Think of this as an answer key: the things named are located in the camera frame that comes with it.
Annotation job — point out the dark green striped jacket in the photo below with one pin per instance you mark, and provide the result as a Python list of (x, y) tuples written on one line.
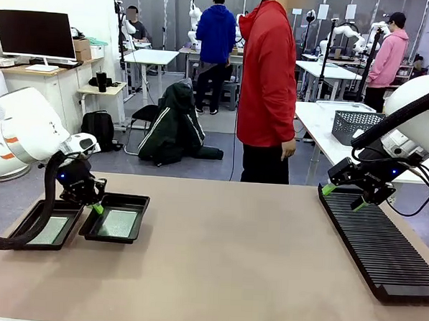
[(173, 126)]

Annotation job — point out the wooden desk white cabinet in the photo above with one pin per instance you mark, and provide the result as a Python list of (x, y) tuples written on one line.
[(59, 98)]

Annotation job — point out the seated person dark shirt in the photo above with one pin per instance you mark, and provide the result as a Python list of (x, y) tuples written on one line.
[(136, 28)]

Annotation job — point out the grey mesh basket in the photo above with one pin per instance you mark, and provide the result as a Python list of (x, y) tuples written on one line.
[(356, 126)]

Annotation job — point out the person in red jacket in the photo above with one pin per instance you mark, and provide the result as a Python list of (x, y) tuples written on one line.
[(265, 80)]

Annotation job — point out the white storage box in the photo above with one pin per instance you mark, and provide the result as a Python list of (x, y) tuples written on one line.
[(97, 52)]

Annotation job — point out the large white table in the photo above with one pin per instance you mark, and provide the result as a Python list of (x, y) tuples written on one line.
[(317, 122)]

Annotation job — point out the person's right hand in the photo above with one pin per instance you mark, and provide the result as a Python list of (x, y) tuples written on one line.
[(288, 150)]

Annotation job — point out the black tumbler with straw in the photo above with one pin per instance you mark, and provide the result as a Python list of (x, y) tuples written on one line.
[(101, 82)]

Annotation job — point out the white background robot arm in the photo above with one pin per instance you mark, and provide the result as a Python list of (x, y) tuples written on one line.
[(195, 15), (122, 22), (345, 30)]

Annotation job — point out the person in pink hoodie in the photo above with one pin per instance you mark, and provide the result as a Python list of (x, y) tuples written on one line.
[(389, 58)]

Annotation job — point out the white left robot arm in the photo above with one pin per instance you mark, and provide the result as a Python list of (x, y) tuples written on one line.
[(25, 129)]

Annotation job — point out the white office table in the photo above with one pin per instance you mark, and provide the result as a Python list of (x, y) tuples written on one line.
[(151, 54), (331, 69)]

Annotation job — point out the black keyboard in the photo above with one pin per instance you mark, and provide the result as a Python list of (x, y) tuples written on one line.
[(61, 64)]

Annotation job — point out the white shallow bin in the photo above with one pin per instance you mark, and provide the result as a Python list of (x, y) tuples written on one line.
[(347, 105)]

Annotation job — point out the wooden topped background table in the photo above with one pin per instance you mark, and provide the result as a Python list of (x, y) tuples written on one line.
[(189, 51)]

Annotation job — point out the black slotted board rack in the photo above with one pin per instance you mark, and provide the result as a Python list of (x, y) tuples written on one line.
[(382, 255)]

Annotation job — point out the black chair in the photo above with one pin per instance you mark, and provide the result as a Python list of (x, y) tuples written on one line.
[(145, 112)]

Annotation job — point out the person in blue hoodie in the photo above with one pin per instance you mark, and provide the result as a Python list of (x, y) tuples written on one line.
[(216, 31)]

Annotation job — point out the grey stool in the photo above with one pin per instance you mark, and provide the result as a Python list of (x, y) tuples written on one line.
[(229, 93)]

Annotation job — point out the person's right forearm red sleeve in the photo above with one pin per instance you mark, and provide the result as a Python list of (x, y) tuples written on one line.
[(286, 124)]

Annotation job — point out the small wooden side table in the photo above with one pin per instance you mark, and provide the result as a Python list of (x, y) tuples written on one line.
[(114, 90)]

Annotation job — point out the black plastic ESD tray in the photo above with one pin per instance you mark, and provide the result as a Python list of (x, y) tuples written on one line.
[(141, 208), (71, 210)]

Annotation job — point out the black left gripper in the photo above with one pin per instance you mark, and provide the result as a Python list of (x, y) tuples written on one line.
[(78, 180)]

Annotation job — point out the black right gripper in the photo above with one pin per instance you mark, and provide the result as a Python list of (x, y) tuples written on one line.
[(379, 174)]

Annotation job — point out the black monitor white stand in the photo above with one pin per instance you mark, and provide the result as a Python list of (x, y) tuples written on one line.
[(34, 32)]

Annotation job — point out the black tripod stand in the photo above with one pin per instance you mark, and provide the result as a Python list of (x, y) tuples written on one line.
[(372, 61)]

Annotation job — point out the black backpack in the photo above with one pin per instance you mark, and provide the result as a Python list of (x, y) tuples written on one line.
[(97, 129)]

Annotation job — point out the small cardboard box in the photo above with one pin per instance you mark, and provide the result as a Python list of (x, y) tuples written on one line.
[(81, 49)]

